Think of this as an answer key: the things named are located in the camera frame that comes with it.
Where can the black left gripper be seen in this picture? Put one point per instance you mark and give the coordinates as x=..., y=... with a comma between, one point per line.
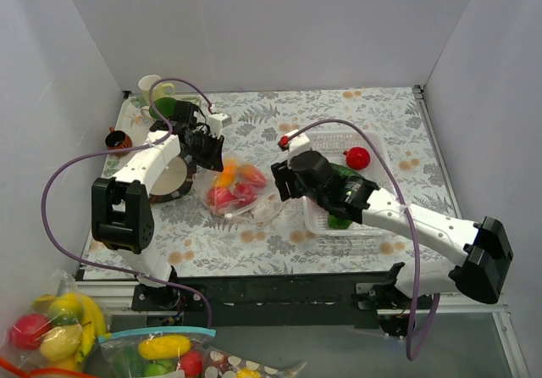
x=204, y=147

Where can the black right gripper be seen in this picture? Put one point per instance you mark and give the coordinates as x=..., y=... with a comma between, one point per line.
x=290, y=179

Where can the white plastic basket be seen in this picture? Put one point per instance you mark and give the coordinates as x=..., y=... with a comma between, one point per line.
x=332, y=144

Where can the red fake tomato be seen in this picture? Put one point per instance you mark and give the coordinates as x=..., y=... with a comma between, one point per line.
x=357, y=158

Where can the green fake pepper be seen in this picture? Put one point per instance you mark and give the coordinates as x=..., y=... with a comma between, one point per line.
x=335, y=223

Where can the polka dot zip bag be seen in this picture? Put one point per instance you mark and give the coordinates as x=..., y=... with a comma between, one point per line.
x=255, y=205

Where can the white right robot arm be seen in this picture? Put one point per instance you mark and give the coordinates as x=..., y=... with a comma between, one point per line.
x=476, y=256

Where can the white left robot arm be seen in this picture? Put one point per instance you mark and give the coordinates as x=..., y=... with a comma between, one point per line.
x=121, y=212

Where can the green fake cucumber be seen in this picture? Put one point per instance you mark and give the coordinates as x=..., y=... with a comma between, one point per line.
x=344, y=172

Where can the orange fake fruit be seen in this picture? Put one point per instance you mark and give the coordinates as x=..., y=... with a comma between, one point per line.
x=226, y=177

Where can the orange red fake mango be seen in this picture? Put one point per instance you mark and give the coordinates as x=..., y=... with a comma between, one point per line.
x=252, y=175

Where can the red fake apple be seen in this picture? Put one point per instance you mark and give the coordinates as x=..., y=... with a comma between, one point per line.
x=221, y=200

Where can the polka dot spare bag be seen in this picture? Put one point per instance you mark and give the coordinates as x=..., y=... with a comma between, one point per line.
x=218, y=363

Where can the blue zip bag of fruit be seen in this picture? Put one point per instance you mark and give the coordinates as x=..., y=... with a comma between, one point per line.
x=166, y=351

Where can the bag of yellow fruit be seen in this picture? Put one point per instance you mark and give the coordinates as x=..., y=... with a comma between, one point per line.
x=57, y=329

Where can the floral mug green inside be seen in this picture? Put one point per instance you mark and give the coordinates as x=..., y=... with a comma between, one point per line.
x=165, y=106

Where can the floral table mat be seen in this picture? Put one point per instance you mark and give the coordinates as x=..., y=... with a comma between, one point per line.
x=121, y=214

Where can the round black rimmed plate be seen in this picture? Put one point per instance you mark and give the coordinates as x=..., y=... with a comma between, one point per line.
x=174, y=182

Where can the pale yellow mug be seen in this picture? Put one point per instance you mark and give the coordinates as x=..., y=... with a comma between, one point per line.
x=149, y=89

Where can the floral tray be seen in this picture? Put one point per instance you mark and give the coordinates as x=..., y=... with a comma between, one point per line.
x=135, y=125

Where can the brown small cup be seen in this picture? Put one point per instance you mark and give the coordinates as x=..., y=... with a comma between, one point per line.
x=118, y=141

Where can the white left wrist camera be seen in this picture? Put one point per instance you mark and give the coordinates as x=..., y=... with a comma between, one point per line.
x=217, y=122

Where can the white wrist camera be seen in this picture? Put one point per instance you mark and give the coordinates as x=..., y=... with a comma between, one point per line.
x=294, y=144
x=217, y=122

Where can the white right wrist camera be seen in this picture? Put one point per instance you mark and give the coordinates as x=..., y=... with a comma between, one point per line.
x=294, y=144

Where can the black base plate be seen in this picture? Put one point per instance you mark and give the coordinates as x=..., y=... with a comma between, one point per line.
x=277, y=300

